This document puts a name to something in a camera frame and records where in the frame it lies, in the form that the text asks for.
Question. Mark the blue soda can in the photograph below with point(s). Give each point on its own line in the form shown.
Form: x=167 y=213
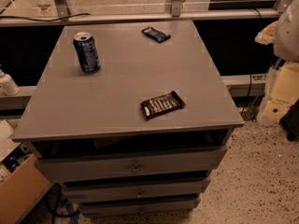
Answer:
x=86 y=50

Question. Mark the blue rxbar blueberry wrapper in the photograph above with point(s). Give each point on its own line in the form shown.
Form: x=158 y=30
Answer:
x=155 y=34

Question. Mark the cardboard box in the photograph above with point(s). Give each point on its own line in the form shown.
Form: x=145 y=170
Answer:
x=22 y=185

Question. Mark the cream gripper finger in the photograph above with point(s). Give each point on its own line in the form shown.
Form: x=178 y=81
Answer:
x=281 y=92

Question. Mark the white pipe on left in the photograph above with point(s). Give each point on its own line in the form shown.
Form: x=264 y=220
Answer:
x=8 y=84

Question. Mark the black rxbar chocolate wrapper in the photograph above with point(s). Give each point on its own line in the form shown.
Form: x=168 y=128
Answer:
x=160 y=105

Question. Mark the grey drawer cabinet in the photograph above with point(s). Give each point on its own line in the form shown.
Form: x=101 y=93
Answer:
x=90 y=135

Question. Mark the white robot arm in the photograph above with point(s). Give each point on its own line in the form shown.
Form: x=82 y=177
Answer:
x=283 y=34

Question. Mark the metal frame rail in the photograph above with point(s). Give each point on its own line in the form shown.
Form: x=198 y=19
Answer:
x=86 y=18

